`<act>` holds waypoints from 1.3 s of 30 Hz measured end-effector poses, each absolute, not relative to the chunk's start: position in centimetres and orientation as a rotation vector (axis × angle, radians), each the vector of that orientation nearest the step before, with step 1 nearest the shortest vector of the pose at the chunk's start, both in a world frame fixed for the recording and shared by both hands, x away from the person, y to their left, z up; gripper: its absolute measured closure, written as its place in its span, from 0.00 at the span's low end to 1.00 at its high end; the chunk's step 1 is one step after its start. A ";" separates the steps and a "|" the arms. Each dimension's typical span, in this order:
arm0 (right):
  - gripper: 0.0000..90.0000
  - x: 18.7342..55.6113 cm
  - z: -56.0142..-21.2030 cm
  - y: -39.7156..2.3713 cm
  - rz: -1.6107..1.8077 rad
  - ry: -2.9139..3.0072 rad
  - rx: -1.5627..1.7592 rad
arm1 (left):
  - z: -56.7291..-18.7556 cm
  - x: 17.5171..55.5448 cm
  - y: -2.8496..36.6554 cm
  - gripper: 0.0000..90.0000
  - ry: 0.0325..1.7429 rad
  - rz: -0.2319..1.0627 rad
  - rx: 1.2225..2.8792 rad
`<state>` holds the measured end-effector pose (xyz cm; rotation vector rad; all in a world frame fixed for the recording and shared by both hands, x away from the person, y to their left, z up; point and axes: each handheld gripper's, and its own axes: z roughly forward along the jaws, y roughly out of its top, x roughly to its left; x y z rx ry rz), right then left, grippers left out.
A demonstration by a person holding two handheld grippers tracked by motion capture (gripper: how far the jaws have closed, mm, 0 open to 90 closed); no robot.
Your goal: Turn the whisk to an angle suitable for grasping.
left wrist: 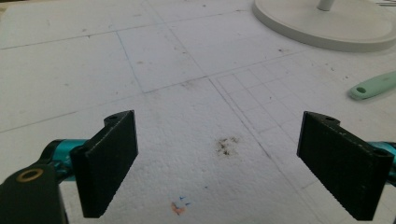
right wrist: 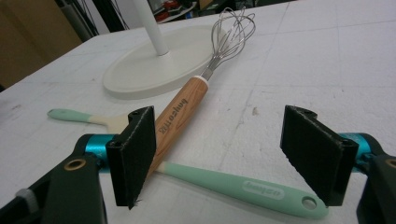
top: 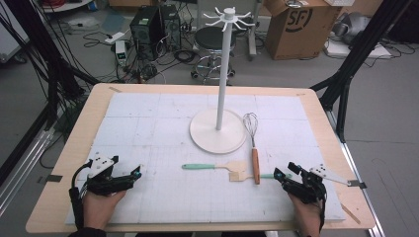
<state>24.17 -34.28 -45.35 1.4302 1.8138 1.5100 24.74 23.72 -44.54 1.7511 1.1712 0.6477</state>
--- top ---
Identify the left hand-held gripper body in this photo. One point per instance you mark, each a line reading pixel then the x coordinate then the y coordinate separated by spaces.
pixel 99 166

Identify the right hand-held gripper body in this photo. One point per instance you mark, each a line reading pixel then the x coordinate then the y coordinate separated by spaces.
pixel 309 187

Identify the white hook stand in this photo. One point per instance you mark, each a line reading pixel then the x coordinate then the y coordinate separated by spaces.
pixel 224 65

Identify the person's right hand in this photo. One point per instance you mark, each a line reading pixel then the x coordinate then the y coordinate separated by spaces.
pixel 308 219

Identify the person's left hand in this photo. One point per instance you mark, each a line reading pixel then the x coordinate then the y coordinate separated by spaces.
pixel 99 210

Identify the black tape piece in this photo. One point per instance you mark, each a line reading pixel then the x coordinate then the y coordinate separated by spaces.
pixel 54 178
pixel 358 184

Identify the thin wooden stick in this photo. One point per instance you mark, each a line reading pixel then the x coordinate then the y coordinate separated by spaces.
pixel 351 214

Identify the white grid mat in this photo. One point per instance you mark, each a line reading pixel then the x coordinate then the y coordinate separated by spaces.
pixel 164 131

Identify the small white device with display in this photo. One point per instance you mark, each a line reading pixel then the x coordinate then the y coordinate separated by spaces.
pixel 121 52

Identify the white power strip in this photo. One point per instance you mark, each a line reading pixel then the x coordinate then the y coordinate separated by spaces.
pixel 114 38

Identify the brown cardboard box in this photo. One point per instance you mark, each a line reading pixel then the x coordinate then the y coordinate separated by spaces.
pixel 296 42

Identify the white flat board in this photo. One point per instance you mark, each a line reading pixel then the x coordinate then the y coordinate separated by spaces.
pixel 342 49

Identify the large black computer tower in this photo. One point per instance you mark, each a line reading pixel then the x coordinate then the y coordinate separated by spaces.
pixel 145 33

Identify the slim black computer tower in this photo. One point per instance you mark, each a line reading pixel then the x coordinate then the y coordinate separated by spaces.
pixel 171 26

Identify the grey rounded object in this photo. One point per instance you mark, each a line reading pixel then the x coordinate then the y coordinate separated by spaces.
pixel 352 26

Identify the black round stool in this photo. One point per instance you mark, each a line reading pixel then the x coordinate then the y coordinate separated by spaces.
pixel 207 39

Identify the white round table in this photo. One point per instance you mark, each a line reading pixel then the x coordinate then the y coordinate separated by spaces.
pixel 66 8

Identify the white keyboard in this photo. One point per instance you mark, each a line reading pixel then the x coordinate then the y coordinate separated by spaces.
pixel 339 2

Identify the aluminium rail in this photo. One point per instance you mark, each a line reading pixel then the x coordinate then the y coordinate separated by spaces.
pixel 26 164
pixel 369 205

